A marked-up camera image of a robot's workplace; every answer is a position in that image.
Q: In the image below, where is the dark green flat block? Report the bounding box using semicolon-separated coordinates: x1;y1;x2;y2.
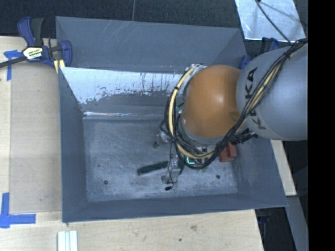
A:
137;161;170;177

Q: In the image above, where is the pale wood board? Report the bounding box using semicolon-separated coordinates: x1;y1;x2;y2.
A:
8;61;63;215

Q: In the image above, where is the red-brown flat block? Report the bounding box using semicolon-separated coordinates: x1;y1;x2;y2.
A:
218;141;238;163

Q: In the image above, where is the grey metal bin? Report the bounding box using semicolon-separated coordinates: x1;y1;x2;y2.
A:
54;16;289;223

